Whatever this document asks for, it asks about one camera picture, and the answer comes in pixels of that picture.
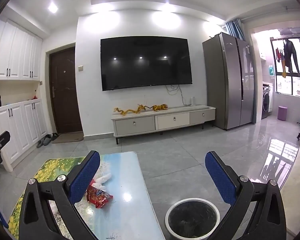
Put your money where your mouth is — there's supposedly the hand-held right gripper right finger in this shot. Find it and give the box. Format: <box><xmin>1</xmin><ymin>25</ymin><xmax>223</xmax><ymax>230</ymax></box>
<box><xmin>204</xmin><ymin>151</ymin><xmax>288</xmax><ymax>240</ymax></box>

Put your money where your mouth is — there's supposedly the black wall television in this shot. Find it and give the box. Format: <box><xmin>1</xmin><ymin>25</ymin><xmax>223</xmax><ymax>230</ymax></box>
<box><xmin>100</xmin><ymin>36</ymin><xmax>193</xmax><ymax>92</ymax></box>

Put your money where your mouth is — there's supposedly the grey washing machine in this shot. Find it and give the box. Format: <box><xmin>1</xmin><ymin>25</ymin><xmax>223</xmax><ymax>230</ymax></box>
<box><xmin>261</xmin><ymin>85</ymin><xmax>272</xmax><ymax>119</ymax></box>

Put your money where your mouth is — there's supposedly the brown doormat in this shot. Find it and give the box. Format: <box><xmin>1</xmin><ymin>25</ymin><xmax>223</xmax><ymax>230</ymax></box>
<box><xmin>52</xmin><ymin>133</ymin><xmax>84</xmax><ymax>144</ymax></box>

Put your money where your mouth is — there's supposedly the blue curtain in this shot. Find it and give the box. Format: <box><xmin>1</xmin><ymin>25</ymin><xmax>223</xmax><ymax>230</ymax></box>
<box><xmin>224</xmin><ymin>19</ymin><xmax>246</xmax><ymax>40</ymax></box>

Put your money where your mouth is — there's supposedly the white long counter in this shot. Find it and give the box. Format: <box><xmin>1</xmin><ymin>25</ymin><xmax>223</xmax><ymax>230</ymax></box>
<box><xmin>280</xmin><ymin>132</ymin><xmax>300</xmax><ymax>235</ymax></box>

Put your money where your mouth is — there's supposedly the purple stool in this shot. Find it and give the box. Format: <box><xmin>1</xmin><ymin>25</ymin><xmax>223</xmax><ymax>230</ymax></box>
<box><xmin>277</xmin><ymin>106</ymin><xmax>287</xmax><ymax>121</ymax></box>

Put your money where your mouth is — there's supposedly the white upper wall cabinet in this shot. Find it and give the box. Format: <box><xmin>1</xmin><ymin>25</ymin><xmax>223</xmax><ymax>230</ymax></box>
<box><xmin>0</xmin><ymin>19</ymin><xmax>43</xmax><ymax>81</ymax></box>

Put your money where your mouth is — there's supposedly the television cable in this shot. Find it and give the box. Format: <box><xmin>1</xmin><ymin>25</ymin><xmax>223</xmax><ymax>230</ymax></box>
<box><xmin>165</xmin><ymin>84</ymin><xmax>190</xmax><ymax>105</ymax></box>

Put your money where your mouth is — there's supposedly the dark brown entrance door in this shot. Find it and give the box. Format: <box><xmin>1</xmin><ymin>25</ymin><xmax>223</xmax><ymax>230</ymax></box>
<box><xmin>49</xmin><ymin>47</ymin><xmax>83</xmax><ymax>134</ymax></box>

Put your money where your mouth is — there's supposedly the grey double-door refrigerator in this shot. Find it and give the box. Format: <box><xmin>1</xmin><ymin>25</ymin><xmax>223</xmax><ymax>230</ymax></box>
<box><xmin>202</xmin><ymin>32</ymin><xmax>256</xmax><ymax>131</ymax></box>

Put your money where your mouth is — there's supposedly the white round trash bin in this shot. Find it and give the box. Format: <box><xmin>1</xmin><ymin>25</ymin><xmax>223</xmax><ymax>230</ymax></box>
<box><xmin>164</xmin><ymin>198</ymin><xmax>220</xmax><ymax>239</ymax></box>

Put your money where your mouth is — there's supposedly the black-framed window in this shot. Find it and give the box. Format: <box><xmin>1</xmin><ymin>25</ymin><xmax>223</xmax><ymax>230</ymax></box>
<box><xmin>270</xmin><ymin>36</ymin><xmax>300</xmax><ymax>98</ymax></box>

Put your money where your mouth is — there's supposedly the golden dragon ornament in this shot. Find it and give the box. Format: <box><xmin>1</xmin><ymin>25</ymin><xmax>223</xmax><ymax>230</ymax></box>
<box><xmin>114</xmin><ymin>104</ymin><xmax>153</xmax><ymax>115</ymax></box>

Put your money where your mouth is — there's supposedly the white tissue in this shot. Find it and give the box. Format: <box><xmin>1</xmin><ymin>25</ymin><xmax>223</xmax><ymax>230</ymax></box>
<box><xmin>91</xmin><ymin>172</ymin><xmax>111</xmax><ymax>190</ymax></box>

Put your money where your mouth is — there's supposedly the dark hanging clothing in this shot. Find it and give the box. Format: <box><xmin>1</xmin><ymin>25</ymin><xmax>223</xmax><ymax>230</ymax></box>
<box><xmin>281</xmin><ymin>39</ymin><xmax>300</xmax><ymax>78</ymax></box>

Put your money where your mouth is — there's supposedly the red snack wrapper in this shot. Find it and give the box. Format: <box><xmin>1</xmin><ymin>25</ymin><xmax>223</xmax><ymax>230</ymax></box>
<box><xmin>87</xmin><ymin>184</ymin><xmax>113</xmax><ymax>209</ymax></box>

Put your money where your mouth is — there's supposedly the white television cabinet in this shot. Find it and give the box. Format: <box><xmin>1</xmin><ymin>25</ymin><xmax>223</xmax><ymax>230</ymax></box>
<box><xmin>111</xmin><ymin>104</ymin><xmax>216</xmax><ymax>145</ymax></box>

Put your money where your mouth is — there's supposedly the white lower cabinet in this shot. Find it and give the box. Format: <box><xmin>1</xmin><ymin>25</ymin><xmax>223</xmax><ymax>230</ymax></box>
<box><xmin>0</xmin><ymin>99</ymin><xmax>48</xmax><ymax>172</ymax></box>

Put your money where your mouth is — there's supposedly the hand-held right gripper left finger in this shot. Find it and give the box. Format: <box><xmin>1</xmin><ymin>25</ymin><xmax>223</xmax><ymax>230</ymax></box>
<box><xmin>18</xmin><ymin>150</ymin><xmax>101</xmax><ymax>240</ymax></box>

